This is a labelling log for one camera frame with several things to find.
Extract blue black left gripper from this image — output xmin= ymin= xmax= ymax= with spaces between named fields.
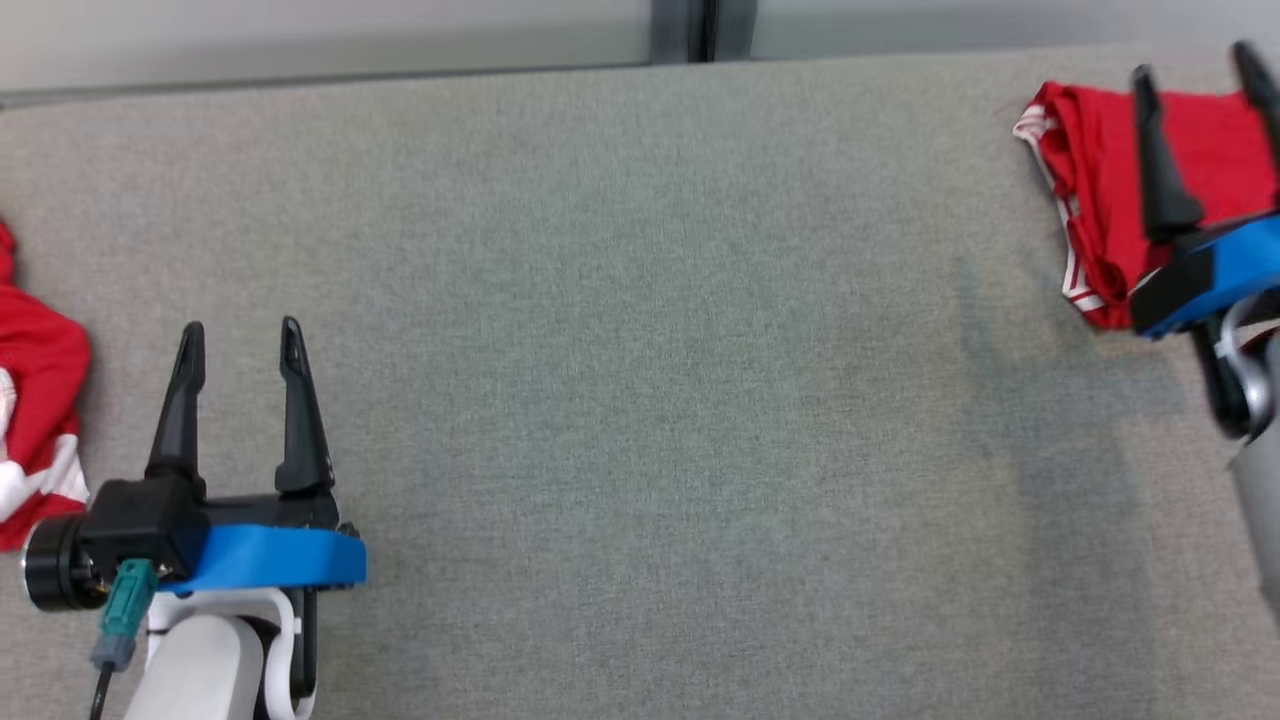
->
xmin=145 ymin=317 xmax=369 ymax=599

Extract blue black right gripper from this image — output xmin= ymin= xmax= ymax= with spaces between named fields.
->
xmin=1129 ymin=40 xmax=1280 ymax=340

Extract red shorts with white stripes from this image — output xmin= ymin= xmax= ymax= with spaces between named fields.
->
xmin=0 ymin=220 xmax=94 ymax=553
xmin=1012 ymin=80 xmax=1280 ymax=333

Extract teal left camera connector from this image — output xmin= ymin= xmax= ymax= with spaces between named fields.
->
xmin=90 ymin=557 xmax=162 ymax=674

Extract grey metal partition post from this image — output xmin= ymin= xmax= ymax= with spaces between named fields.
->
xmin=649 ymin=0 xmax=757 ymax=65

